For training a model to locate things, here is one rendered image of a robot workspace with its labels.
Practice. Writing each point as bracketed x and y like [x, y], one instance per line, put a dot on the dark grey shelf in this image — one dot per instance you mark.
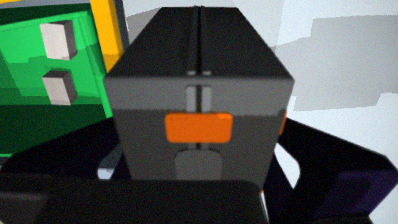
[109, 163]

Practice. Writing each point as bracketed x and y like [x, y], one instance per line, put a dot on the yellow vertical bar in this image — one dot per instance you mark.
[108, 31]

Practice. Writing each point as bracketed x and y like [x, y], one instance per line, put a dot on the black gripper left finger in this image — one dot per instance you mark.
[74, 155]

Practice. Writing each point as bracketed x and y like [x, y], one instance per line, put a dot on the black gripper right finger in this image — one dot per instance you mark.
[337, 178]

